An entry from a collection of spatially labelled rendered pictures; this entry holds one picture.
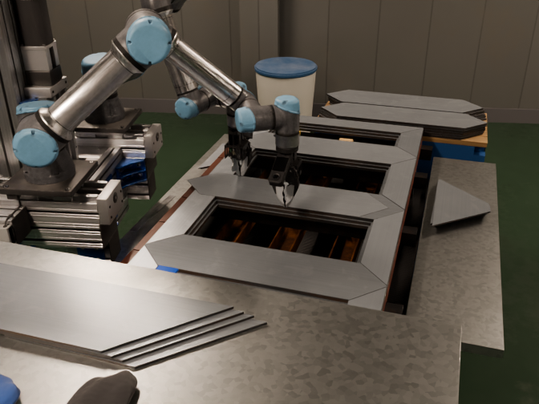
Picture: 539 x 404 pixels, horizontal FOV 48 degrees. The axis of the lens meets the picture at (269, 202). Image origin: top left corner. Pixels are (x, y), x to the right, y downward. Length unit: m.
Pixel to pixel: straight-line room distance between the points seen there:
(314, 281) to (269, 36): 3.44
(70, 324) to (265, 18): 3.91
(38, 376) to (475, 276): 1.31
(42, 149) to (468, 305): 1.26
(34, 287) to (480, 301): 1.21
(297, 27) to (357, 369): 4.14
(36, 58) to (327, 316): 1.29
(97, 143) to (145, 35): 0.83
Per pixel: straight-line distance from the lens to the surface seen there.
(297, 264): 1.76
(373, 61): 5.13
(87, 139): 2.38
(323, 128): 2.75
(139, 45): 1.63
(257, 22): 4.92
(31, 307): 1.34
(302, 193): 2.14
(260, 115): 1.78
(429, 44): 5.14
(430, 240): 2.11
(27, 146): 1.73
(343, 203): 2.09
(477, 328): 1.78
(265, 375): 1.13
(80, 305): 1.31
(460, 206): 2.27
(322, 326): 1.23
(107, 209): 1.88
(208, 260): 1.78
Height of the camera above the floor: 1.85
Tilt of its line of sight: 29 degrees down
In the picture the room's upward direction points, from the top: straight up
